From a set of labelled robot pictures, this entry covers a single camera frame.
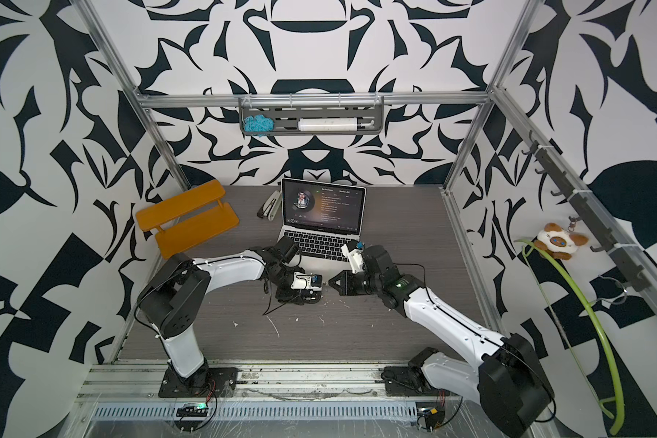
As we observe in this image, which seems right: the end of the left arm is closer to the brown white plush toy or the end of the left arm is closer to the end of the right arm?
the end of the right arm

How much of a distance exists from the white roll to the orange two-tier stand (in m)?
0.38

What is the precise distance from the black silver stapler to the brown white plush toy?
33.8 inches

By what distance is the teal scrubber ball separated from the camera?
93 centimetres

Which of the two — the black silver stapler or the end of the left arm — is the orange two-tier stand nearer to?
the black silver stapler

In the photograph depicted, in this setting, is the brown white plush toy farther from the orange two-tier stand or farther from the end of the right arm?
the orange two-tier stand

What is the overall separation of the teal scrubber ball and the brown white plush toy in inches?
32.4

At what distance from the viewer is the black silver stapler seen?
3.62 ft

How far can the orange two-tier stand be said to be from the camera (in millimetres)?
966

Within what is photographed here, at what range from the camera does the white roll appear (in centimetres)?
91

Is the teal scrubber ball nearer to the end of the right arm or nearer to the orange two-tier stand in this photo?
the orange two-tier stand

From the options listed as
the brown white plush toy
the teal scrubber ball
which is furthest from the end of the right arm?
the teal scrubber ball

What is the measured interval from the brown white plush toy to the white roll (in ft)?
1.96

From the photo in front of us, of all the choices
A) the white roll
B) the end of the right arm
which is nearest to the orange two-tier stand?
the white roll

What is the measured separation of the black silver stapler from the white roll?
1.10 feet
